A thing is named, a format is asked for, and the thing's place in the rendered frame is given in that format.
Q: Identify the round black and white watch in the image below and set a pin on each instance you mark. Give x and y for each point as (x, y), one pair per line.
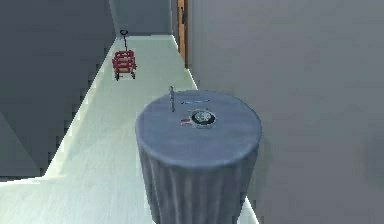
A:
(203, 118)

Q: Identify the round table with blue cloth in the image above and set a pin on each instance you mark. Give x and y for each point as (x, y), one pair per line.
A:
(196, 160)

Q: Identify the blue flat pen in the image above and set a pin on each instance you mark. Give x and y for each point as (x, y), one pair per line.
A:
(195, 101)

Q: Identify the small red flat object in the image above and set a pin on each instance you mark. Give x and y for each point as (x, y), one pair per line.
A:
(185, 121)

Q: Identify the grey upright pen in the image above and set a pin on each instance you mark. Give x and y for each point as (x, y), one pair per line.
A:
(172, 98)

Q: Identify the brown wooden room door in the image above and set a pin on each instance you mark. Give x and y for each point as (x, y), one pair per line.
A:
(182, 30)

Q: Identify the red toy wagon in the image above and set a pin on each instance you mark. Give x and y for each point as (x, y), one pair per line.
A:
(124, 63)

